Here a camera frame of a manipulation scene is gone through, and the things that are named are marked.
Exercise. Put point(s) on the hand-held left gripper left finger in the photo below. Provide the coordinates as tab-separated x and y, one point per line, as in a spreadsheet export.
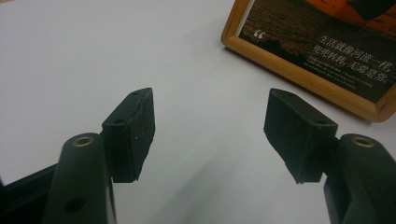
130	137

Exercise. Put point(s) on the wooden picture frame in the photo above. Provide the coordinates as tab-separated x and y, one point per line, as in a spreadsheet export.
311	46

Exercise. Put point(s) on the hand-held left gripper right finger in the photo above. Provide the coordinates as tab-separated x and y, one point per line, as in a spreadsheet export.
295	137

